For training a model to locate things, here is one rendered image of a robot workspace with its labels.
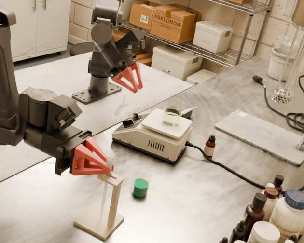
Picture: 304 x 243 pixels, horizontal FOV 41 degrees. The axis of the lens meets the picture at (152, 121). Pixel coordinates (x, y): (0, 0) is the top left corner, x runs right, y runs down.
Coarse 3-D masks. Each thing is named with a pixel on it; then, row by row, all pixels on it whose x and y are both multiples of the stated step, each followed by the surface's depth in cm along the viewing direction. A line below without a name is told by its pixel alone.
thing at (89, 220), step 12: (108, 180) 80; (120, 180) 81; (96, 204) 91; (84, 216) 87; (96, 216) 87; (108, 216) 85; (120, 216) 89; (84, 228) 84; (96, 228) 84; (108, 228) 85
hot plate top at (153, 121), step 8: (152, 112) 118; (160, 112) 119; (144, 120) 113; (152, 120) 114; (160, 120) 114; (184, 120) 117; (152, 128) 110; (160, 128) 110; (168, 128) 111; (176, 128) 112; (184, 128) 113; (176, 136) 108
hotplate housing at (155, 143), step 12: (120, 132) 114; (132, 132) 112; (144, 132) 111; (156, 132) 112; (132, 144) 114; (144, 144) 112; (156, 144) 111; (168, 144) 109; (180, 144) 110; (192, 144) 116; (156, 156) 113; (168, 156) 111
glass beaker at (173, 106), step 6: (174, 96) 112; (168, 102) 112; (174, 102) 113; (180, 102) 112; (168, 108) 109; (174, 108) 108; (180, 108) 109; (168, 114) 110; (174, 114) 109; (180, 114) 110; (162, 120) 112; (168, 120) 110; (174, 120) 110; (168, 126) 111; (174, 126) 111
